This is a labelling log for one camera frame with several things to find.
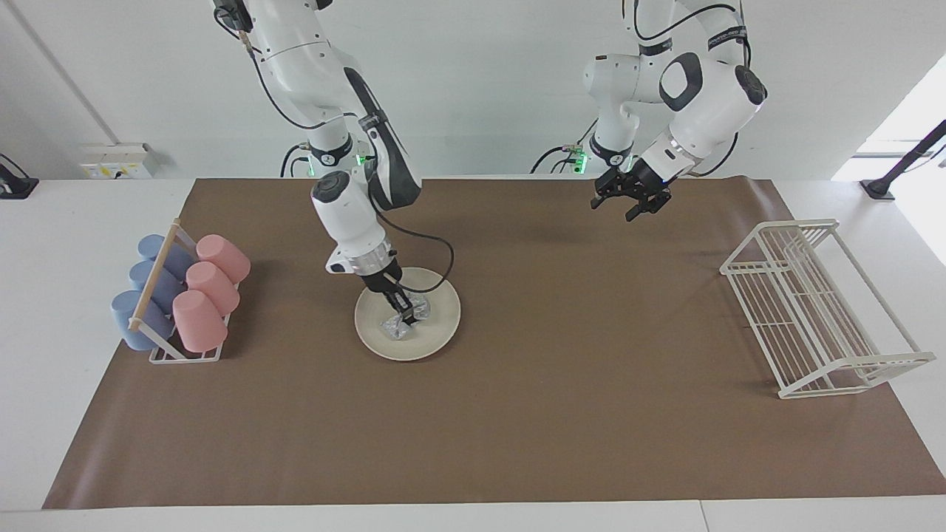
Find silver foil packet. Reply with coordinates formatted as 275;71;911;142
379;292;432;343

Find cream round plate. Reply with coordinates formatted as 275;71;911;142
354;267;462;361

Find pink plastic cup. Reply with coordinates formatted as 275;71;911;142
196;234;251;285
186;262;242;317
172;290;229;353

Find brown table mat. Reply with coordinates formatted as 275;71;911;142
42;177;946;510

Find white cup rack wooden bar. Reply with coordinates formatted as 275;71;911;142
128;219;242;364

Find blue plastic cup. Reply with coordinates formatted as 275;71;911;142
111;290;176;351
129;260;186;311
137;234;195;280

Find black desk clamp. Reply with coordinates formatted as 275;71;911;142
0;153;40;200

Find black left base cables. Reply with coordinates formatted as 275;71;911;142
530;118;601;176

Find black base cables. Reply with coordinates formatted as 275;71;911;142
530;118;601;176
279;143;320;178

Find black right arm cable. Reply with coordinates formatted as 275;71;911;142
235;22;456;297

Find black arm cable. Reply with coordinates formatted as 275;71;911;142
632;0;756;179
235;22;456;297

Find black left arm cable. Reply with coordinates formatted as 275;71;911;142
632;0;756;179

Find black right base cables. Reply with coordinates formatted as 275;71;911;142
279;143;320;178

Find white wire dish rack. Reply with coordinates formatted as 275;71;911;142
720;219;937;400

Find white wall socket box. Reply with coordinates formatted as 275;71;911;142
79;143;160;180

